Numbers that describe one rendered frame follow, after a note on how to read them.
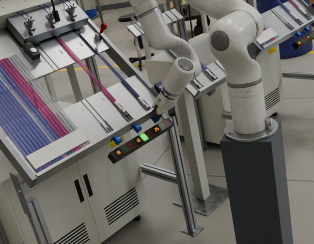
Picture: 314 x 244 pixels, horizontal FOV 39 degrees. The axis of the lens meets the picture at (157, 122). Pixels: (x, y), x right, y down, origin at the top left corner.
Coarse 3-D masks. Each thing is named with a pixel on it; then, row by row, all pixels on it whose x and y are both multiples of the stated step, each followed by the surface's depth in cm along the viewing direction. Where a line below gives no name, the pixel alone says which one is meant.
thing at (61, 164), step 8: (136, 120) 181; (144, 120) 188; (120, 128) 176; (128, 128) 182; (104, 136) 171; (112, 136) 175; (120, 136) 182; (88, 144) 166; (96, 144) 169; (104, 144) 176; (80, 152) 164; (88, 152) 170; (64, 160) 159; (72, 160) 164; (48, 168) 155; (56, 168) 159; (64, 168) 165; (40, 176) 154; (48, 176) 159
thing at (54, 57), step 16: (0, 32) 186; (64, 32) 199; (0, 48) 182; (16, 48) 184; (48, 48) 190; (64, 48) 193; (80, 48) 197; (96, 48) 200; (32, 64) 182; (48, 64) 185; (64, 64) 188
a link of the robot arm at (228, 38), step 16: (224, 16) 139; (240, 16) 138; (224, 32) 134; (240, 32) 134; (224, 48) 136; (240, 48) 135; (224, 64) 144; (240, 64) 141; (256, 64) 144; (240, 80) 145; (256, 80) 146
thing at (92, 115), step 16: (128, 80) 195; (96, 96) 184; (128, 96) 190; (144, 96) 193; (80, 112) 176; (96, 112) 179; (112, 112) 182; (128, 112) 185; (144, 112) 187; (80, 128) 172; (96, 128) 174; (112, 128) 176
